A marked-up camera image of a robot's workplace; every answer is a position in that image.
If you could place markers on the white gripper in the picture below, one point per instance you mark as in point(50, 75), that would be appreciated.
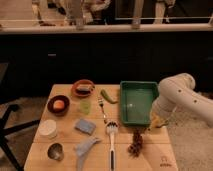
point(163, 107)

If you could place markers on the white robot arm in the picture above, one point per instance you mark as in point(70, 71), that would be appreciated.
point(178, 90)

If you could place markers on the green plastic tray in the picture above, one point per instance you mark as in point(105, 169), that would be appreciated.
point(136, 98)

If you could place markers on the brown dried grape bunch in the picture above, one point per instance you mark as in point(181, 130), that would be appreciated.
point(135, 148)

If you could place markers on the silver fork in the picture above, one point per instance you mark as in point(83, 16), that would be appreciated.
point(101, 104)

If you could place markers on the blue sponge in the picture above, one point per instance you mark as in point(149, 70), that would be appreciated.
point(85, 126)

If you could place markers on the small green cup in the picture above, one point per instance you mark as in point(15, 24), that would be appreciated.
point(85, 106)

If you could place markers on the orange bowl with sponge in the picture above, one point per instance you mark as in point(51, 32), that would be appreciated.
point(82, 94)

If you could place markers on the dark sponge in bowl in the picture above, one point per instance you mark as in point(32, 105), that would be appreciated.
point(84, 88)

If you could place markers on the grey blue cloth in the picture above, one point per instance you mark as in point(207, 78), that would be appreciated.
point(82, 149)

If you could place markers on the dark red bowl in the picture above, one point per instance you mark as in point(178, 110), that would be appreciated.
point(58, 112)

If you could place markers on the orange fruit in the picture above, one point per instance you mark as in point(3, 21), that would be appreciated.
point(58, 105)

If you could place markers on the metal cup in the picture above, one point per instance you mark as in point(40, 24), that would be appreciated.
point(55, 152)

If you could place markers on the white round container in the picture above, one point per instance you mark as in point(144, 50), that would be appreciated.
point(48, 129)

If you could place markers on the black office chair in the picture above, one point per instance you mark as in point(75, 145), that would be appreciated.
point(7, 131)

